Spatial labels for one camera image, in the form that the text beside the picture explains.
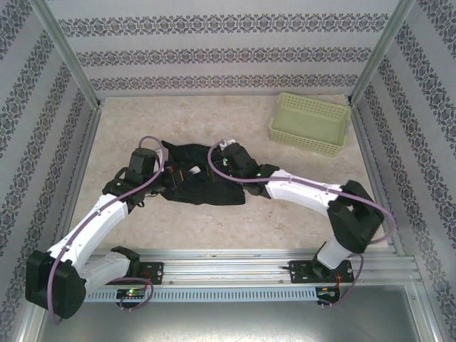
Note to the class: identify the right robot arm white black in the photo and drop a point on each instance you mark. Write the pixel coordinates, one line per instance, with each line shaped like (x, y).
(303, 192)

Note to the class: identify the light green perforated plastic basket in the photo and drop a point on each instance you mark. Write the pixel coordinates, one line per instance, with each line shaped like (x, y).
(306, 121)

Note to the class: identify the aluminium side rail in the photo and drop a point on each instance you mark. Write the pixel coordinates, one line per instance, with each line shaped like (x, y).
(82, 156)
(370, 160)

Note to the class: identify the aluminium frame post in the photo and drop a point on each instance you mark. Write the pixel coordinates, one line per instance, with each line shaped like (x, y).
(381, 53)
(67, 53)

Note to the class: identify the aluminium base rail extrusion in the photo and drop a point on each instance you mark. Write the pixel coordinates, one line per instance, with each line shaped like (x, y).
(228, 270)

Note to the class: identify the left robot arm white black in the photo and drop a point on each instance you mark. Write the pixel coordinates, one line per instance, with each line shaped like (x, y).
(92, 224)

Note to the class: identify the black t-shirt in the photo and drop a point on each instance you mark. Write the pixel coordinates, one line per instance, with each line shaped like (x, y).
(213, 196)

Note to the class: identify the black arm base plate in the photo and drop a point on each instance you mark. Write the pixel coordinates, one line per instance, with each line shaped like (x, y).
(155, 272)
(299, 272)

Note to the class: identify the small controller circuit board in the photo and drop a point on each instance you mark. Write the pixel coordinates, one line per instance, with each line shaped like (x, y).
(327, 292)
(132, 293)

